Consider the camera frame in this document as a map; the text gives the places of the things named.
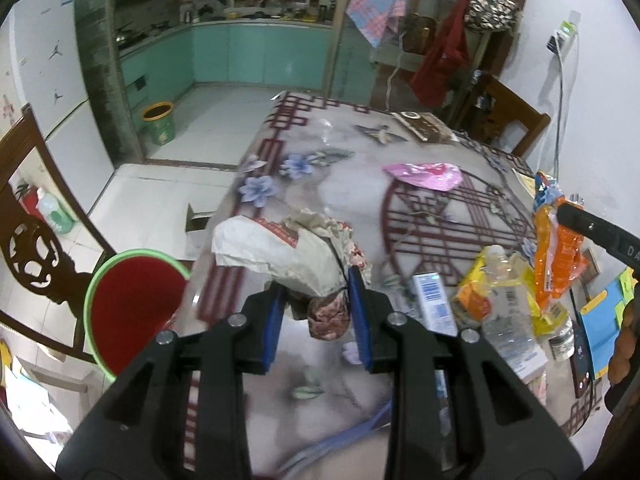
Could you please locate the green and white bottle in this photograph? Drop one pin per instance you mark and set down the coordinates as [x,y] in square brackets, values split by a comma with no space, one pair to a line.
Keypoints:
[54,212]

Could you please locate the orange snack bag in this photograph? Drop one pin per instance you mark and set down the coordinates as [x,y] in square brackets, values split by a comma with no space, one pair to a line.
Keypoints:
[552,260]

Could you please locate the person's right hand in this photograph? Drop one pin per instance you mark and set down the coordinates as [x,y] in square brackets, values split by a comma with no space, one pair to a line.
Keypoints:
[625,350]

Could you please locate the yellow orange snack wrapper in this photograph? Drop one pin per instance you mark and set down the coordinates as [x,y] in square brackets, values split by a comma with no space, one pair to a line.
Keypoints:
[475,300]

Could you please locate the brown handbag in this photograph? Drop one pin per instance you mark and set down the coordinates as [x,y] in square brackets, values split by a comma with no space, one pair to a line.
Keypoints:
[417,32]

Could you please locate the wall charger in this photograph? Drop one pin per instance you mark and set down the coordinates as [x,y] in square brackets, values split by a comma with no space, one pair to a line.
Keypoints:
[562,35]

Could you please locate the brown snack package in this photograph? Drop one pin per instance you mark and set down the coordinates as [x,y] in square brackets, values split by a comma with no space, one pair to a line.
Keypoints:
[425,127]

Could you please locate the yellow card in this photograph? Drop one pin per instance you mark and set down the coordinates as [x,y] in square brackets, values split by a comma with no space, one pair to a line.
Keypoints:
[525,182]

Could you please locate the red fire extinguisher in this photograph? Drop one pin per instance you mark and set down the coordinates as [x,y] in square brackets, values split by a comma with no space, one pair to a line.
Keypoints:
[27,202]

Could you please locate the pink plastic bag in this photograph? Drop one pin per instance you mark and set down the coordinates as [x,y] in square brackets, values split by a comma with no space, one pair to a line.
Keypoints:
[425,174]

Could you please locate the white refrigerator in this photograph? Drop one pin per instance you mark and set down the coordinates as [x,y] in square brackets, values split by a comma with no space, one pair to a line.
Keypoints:
[55,60]

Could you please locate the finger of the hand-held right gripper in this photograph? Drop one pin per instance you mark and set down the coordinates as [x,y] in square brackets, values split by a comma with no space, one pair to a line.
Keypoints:
[595,230]

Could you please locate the white paper bag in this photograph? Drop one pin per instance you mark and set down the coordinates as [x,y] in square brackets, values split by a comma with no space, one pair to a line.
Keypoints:
[260,245]

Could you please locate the white and blue box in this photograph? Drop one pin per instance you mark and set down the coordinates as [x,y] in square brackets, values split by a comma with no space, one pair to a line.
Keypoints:
[434,305]

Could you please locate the teal kitchen cabinets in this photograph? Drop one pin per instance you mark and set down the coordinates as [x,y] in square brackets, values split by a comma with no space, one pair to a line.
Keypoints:
[225,55]

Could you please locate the red hanging garment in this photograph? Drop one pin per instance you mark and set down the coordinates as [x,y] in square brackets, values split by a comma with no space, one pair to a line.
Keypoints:
[442,55]

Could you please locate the yellow plastic wrapper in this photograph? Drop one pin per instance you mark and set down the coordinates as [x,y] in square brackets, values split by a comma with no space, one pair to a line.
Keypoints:
[547,317]

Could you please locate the clear plastic bottle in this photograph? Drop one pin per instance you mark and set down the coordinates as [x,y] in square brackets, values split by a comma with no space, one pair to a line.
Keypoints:
[500,320]

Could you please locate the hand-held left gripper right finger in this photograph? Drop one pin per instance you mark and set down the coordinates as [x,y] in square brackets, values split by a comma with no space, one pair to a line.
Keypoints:
[359,320]

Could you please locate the yellow green waste bin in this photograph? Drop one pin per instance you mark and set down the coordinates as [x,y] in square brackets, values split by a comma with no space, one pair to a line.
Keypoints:
[159,125]

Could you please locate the carved dark wooden chair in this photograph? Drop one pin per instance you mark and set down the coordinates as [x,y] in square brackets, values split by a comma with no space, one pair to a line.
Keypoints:
[30,255]

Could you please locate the patterned paper ball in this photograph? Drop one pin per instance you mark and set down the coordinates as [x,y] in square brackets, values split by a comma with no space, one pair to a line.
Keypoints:
[327,315]

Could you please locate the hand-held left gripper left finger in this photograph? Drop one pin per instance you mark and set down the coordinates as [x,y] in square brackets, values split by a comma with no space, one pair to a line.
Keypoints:
[276,325]

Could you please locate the patterned fabric bag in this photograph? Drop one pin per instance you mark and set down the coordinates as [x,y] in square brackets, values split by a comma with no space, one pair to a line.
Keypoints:
[492,2]

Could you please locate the plain wooden chair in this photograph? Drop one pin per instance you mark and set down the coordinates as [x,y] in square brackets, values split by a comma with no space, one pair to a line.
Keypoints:
[515,110]

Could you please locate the plaid towel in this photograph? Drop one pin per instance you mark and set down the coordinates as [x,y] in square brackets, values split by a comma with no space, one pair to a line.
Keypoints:
[380,0]

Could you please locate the small glass jar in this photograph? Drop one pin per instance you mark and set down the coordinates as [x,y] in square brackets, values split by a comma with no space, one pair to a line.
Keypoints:
[561,342]

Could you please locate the red basin with green rim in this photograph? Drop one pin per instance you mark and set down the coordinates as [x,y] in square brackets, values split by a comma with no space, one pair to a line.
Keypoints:
[130,305]

